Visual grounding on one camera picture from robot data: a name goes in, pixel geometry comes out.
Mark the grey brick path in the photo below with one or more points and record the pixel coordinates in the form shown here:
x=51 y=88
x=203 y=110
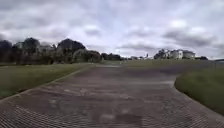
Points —
x=106 y=96

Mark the row of trees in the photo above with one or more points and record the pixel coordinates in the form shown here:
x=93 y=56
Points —
x=50 y=51

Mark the white house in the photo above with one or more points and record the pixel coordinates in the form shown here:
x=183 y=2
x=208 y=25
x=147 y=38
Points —
x=178 y=54

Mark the grass field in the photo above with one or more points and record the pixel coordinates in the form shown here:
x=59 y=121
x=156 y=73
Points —
x=203 y=83

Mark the grass strip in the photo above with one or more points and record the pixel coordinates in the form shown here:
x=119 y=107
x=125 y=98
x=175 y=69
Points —
x=26 y=76

